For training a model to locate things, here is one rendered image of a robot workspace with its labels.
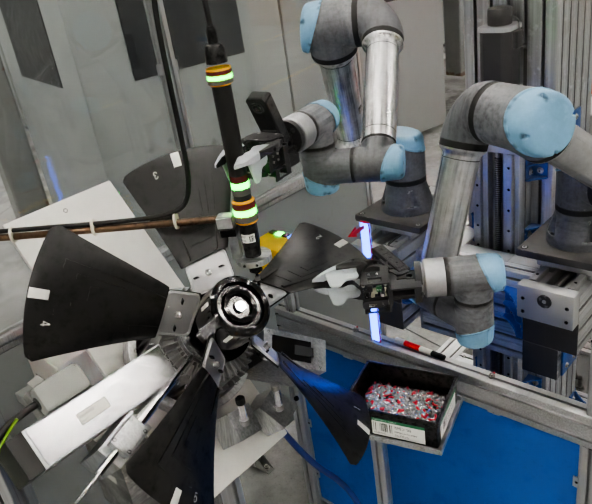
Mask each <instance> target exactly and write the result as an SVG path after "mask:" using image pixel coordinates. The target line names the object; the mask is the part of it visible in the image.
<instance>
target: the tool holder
mask: <svg viewBox="0 0 592 504"><path fill-rule="evenodd" d="M222 215H223V213H219V214H218V215H217V217H216V219H215V220H216V225H217V229H218V230H219V229H221V230H220V235H221V238H226V237H228V239H229V244H230V249H231V254H232V259H236V264H237V265H238V266H239V267H241V268H246V269H252V268H258V267H261V266H264V265H266V264H268V263H269V262H270V261H271V260H272V252H271V250H270V249H268V248H266V247H261V253H262V254H261V255H260V256H259V257H257V258H251V259H250V258H246V257H245V253H244V248H243V246H242V242H241V237H240V232H239V227H238V224H236V223H235V218H234V221H232V218H233V217H232V216H228V217H222Z"/></svg>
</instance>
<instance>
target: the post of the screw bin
mask: <svg viewBox="0 0 592 504"><path fill-rule="evenodd" d="M370 442H371V451H372V459H373V468H374V476H375V485H376V493H377V502H378V504H393V495H392V486H391V476H390V466H389V457H388V447H387V443H382V442H378V441H374V440H370Z"/></svg>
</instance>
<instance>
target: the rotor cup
mask: <svg viewBox="0 0 592 504"><path fill-rule="evenodd" d="M237 301H243V302H244V303H245V305H246V309H245V310H244V311H242V312H240V311H238V310H237V309H236V308H235V303H236V302H237ZM207 302H208V306H207V307H206V308H205V309H204V310H203V311H202V312H201V308H202V307H203V306H204V305H205V304H206V303H207ZM269 317H270V306H269V302H268V299H267V296H266V294H265V293H264V291H263V290H262V289H261V288H260V286H259V285H257V284H256V283H255V282H254V281H252V280H250V279H248V278H246V277H242V276H229V277H226V278H223V279H221V280H219V281H218V282H217V283H216V284H215V285H214V286H213V287H212V288H211V289H210V290H209V291H208V292H207V293H205V294H203V295H201V296H200V302H199V305H198V309H197V312H196V315H195V318H194V322H193V325H192V328H191V332H190V334H189V335H188V336H181V339H182V341H183V343H184V345H185V347H186V348H187V349H188V351H189V352H190V353H191V354H192V355H193V356H195V357H196V358H198V359H199V360H201V361H202V358H203V354H204V351H205V347H206V344H207V341H208V337H209V336H211V338H214V340H215V342H216V343H217V345H218V347H219V348H220V350H221V352H222V354H223V355H224V357H225V364H226V363H229V362H232V361H233V360H235V359H236V358H238V357H239V356H240V355H242V354H243V353H244V351H245V350H246V349H247V347H248V345H249V342H250V340H251V339H253V338H254V337H255V336H257V335H258V334H259V333H261V332H262V331H263V330H264V328H265V327H266V325H267V323H268V320H269ZM228 336H231V337H233V338H232V339H230V340H229V341H228V342H226V343H225V342H223V340H225V339H226V338H227V337H228Z"/></svg>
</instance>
